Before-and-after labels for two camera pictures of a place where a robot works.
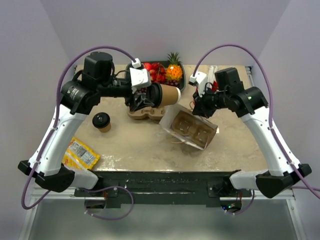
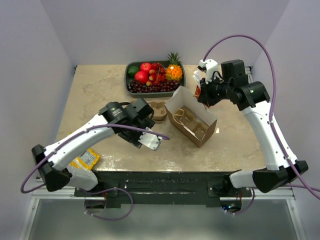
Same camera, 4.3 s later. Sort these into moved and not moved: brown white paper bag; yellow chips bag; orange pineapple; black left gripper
Moved: brown white paper bag; black left gripper
Not moved: yellow chips bag; orange pineapple
